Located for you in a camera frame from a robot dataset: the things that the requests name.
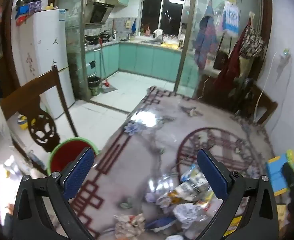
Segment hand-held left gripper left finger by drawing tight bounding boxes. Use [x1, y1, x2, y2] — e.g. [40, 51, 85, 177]
[12, 147, 96, 240]

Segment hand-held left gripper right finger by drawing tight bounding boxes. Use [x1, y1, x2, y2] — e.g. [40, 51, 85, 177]
[194, 149, 279, 240]

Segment green bin with red liner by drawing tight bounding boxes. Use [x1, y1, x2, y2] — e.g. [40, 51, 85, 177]
[47, 137, 100, 177]

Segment printed paper ball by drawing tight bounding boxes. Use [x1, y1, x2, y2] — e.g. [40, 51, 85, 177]
[113, 214, 147, 240]

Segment black trash bin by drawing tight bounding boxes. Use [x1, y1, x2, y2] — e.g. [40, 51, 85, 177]
[87, 76, 102, 97]

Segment blue and yellow box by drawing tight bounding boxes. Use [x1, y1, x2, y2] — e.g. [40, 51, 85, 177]
[265, 149, 294, 197]

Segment blue white snack packet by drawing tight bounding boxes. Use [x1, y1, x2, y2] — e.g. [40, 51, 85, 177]
[179, 164, 208, 183]

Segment clear plastic wrapper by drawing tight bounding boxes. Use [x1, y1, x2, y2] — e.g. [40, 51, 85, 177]
[157, 177, 214, 205]

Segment white crumpled paper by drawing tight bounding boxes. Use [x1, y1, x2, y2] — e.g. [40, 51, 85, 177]
[173, 202, 204, 229]

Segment yellow packet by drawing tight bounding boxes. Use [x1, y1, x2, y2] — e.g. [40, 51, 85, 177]
[223, 215, 243, 237]

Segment floral printed tablecloth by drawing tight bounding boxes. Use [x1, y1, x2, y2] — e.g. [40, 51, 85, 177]
[54, 86, 280, 240]

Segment dark blue wrapper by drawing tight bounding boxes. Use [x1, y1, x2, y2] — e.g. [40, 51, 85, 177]
[144, 216, 178, 232]

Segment yellow toy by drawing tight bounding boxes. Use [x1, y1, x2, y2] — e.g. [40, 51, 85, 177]
[17, 115, 29, 131]

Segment wooden chair with clothes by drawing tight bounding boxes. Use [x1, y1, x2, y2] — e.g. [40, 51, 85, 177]
[199, 72, 279, 126]

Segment carved dark wooden chair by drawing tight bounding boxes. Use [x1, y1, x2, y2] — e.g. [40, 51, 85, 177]
[0, 65, 79, 177]

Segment white refrigerator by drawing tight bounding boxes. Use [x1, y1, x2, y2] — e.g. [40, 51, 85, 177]
[18, 9, 76, 119]

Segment black hanging bag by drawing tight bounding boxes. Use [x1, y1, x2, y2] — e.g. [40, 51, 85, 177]
[213, 50, 229, 71]

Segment red hanging garment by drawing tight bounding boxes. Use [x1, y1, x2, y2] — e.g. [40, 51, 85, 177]
[213, 25, 251, 91]

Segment teal kitchen cabinets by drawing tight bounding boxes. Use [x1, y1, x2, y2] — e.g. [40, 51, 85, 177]
[84, 42, 200, 83]

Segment plaid hanging garment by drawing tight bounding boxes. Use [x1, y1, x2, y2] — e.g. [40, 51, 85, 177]
[194, 5, 218, 69]

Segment black wok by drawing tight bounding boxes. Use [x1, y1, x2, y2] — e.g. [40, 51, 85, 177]
[98, 31, 112, 42]

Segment floral hanging bag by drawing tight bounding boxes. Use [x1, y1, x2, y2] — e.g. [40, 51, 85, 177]
[240, 25, 266, 58]

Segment light blue hanging garment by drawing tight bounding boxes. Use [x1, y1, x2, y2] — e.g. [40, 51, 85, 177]
[220, 1, 241, 34]

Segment black range hood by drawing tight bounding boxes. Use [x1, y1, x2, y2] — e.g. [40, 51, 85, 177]
[84, 1, 115, 26]

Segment kitchen window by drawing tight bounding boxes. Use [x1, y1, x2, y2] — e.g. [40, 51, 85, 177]
[140, 0, 186, 34]

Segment pile of clothes and bags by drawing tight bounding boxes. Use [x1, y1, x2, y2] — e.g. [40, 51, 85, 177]
[15, 0, 43, 27]

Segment white cable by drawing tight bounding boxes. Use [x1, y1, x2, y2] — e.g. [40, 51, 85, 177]
[253, 52, 292, 123]

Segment red handled mop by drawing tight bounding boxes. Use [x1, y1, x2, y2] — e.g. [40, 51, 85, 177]
[99, 38, 118, 93]

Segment white wall socket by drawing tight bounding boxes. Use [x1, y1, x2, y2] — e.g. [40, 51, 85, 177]
[279, 48, 292, 65]

